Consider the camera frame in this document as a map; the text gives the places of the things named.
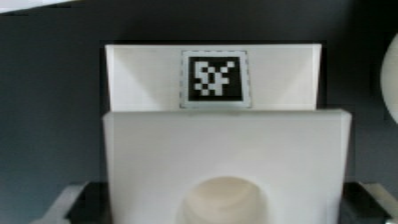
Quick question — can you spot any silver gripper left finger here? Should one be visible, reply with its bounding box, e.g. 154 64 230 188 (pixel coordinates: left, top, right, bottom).
31 182 107 224

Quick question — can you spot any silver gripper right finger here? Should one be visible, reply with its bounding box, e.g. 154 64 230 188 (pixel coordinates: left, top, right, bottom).
342 182 398 224

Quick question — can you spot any white lamp bulb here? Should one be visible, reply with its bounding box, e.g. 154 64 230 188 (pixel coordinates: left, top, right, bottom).
381 44 398 123

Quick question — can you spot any white lamp base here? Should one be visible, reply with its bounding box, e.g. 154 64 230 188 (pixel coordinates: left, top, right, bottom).
104 44 353 224

